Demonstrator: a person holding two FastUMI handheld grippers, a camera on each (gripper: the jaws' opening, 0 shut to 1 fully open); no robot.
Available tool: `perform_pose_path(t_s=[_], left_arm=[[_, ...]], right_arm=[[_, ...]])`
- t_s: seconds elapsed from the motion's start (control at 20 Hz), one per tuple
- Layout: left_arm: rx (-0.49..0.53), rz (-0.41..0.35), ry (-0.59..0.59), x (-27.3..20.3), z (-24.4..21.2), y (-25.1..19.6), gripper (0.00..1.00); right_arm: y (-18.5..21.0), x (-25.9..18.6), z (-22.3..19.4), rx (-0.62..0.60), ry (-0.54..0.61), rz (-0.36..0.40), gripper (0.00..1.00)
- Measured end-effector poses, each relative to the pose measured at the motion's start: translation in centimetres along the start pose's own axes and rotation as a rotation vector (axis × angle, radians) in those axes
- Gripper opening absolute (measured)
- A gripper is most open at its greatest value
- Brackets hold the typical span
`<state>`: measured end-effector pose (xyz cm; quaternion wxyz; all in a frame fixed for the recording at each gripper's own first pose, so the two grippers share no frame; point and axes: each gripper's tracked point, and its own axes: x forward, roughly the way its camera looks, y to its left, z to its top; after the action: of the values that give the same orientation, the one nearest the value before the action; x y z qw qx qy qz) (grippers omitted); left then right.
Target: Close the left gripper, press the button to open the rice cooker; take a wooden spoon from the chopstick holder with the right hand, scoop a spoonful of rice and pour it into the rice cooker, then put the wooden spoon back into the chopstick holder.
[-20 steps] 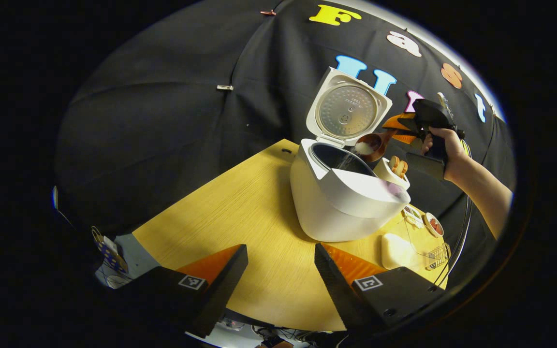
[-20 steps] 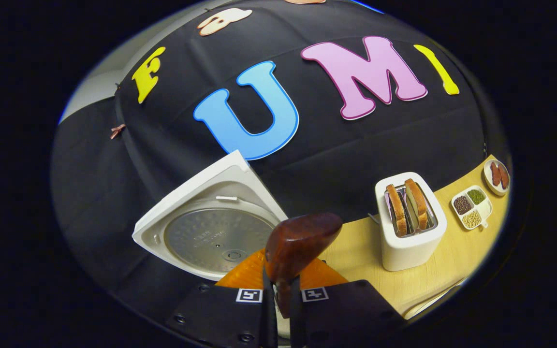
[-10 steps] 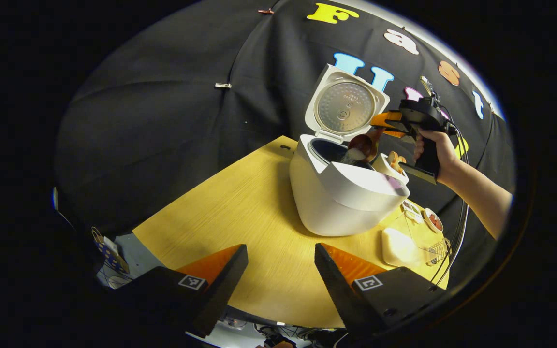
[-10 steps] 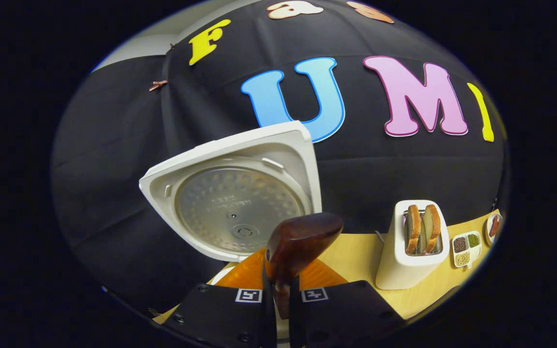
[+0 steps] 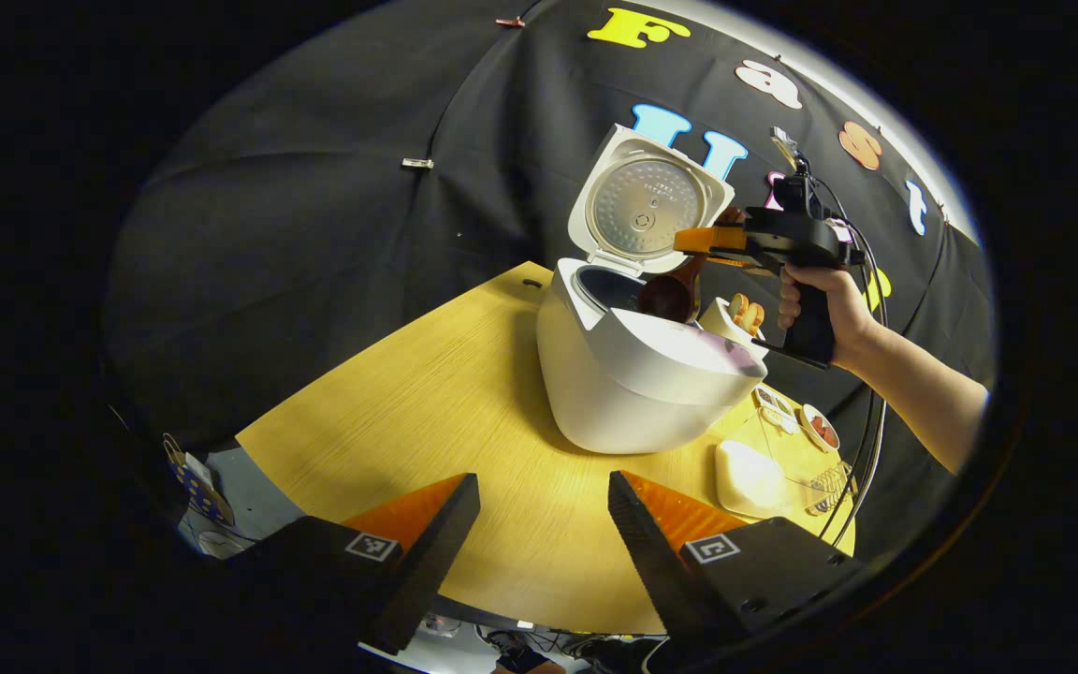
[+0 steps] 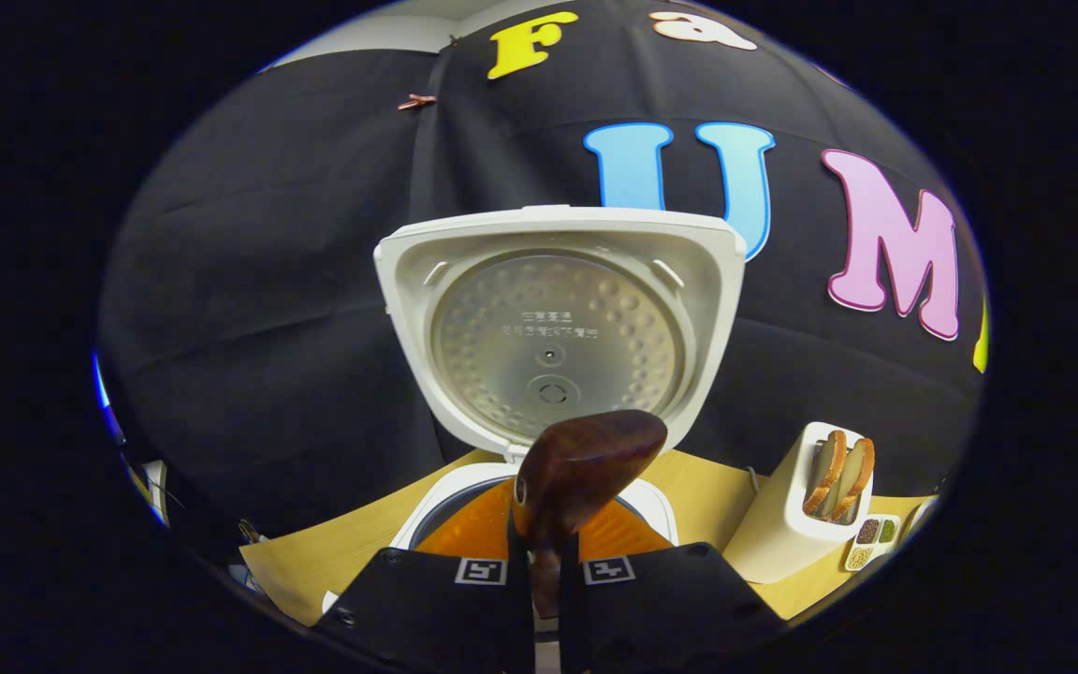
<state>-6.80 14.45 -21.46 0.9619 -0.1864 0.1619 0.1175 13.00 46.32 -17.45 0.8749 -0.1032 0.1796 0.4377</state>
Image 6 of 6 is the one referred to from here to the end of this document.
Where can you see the white rice cooker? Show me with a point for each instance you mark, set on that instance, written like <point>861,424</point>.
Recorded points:
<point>558,328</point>

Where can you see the white divided bean dish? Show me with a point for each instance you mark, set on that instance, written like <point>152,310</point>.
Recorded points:
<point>879,546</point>

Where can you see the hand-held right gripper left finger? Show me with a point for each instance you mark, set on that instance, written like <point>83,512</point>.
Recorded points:
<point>517,608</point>

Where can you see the brown wooden spoon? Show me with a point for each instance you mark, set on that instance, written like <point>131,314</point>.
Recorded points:
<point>586,459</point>

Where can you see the copper clip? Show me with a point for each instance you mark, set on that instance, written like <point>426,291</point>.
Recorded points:
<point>417,101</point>

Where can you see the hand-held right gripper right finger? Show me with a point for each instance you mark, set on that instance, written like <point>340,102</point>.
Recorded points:
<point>569,608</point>

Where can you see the bread slice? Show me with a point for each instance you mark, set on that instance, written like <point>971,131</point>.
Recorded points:
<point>855,477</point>
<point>824,473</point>

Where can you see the white toaster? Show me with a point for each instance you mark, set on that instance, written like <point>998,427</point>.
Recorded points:
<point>764,534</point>

